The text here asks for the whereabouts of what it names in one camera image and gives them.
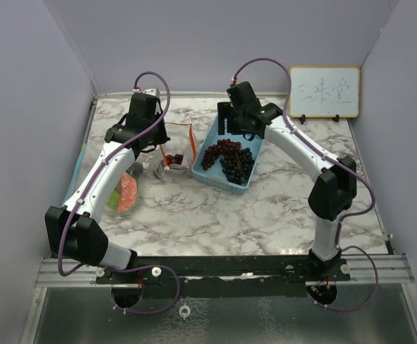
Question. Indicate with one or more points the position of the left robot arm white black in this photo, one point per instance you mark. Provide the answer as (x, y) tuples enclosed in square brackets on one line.
[(74, 228)]

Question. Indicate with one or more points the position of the green leaf vegetable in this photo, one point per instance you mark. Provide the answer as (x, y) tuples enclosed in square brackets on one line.
[(112, 202)]

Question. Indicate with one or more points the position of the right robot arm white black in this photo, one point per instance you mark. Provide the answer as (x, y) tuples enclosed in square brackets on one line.
[(334, 187)]

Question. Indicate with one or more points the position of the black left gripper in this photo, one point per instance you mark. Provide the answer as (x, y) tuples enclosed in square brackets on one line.
[(163, 137)]

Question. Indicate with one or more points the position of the small whiteboard wooden frame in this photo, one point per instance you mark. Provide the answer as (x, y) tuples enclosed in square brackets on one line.
[(325, 92)]

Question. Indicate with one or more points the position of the clear bag orange zipper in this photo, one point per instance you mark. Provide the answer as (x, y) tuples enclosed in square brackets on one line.
[(182, 141)]

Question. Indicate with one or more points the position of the clear bag blue zipper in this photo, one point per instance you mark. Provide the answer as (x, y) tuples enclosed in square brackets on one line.
[(107, 184)]

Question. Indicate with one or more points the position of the watermelon slice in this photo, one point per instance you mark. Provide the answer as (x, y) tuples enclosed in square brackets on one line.
[(128, 193)]

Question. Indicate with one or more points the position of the dark purple plum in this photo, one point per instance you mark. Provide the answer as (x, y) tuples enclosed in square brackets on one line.
[(135, 170)]

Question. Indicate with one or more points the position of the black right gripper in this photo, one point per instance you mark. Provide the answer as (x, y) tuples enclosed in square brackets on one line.
[(224, 111)]

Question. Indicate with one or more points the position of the dark grape bunch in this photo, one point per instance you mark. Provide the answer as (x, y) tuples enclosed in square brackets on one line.
[(237, 165)]

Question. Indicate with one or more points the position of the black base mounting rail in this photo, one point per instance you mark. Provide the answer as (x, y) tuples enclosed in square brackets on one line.
[(225, 276)]

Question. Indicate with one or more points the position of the blue plastic basket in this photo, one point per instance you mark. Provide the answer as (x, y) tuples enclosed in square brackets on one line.
[(214, 176)]

